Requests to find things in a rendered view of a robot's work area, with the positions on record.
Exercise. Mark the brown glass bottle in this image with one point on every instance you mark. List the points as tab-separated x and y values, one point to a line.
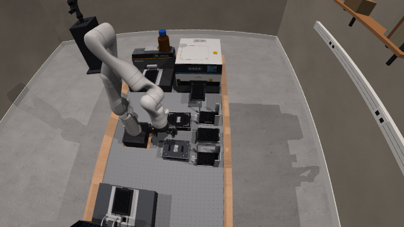
164	45

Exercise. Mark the blue bottle cap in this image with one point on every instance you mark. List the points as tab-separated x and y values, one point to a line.
162	32

